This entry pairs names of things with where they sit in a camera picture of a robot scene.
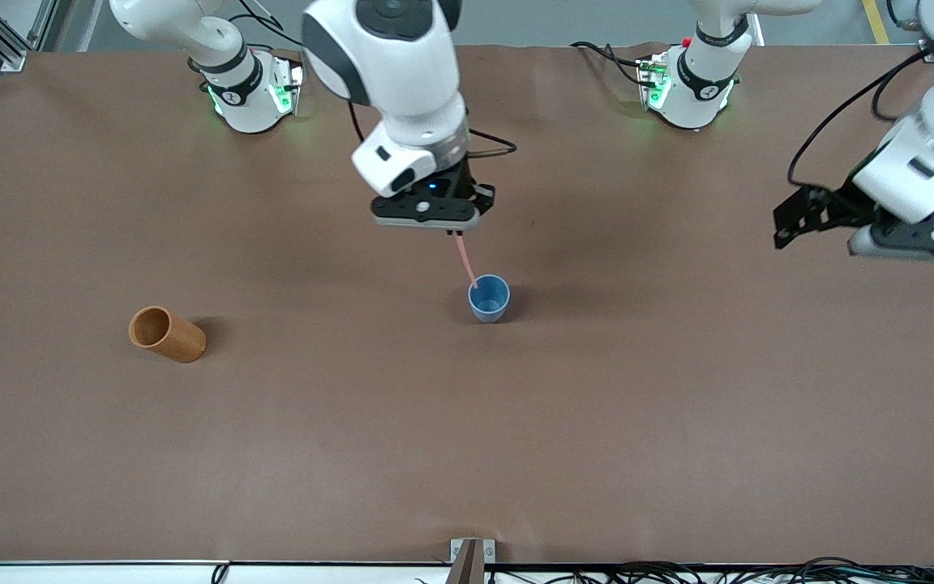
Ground blue cup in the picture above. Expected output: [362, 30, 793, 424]
[467, 274, 512, 324]

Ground black right base cable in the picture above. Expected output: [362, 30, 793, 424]
[228, 0, 308, 66]

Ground pink straw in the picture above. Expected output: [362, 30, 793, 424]
[454, 233, 479, 289]

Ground black left base cable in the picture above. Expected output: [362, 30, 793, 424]
[570, 41, 651, 88]

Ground brown wooden cup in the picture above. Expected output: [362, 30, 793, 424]
[127, 305, 208, 364]

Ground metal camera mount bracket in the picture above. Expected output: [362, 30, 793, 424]
[445, 538, 496, 584]

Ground black tangled floor cables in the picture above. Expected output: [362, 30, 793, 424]
[490, 556, 934, 584]

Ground black base cable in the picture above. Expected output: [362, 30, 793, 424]
[570, 41, 651, 88]
[228, 0, 308, 66]

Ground yellow floor tape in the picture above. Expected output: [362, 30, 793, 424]
[862, 0, 891, 45]

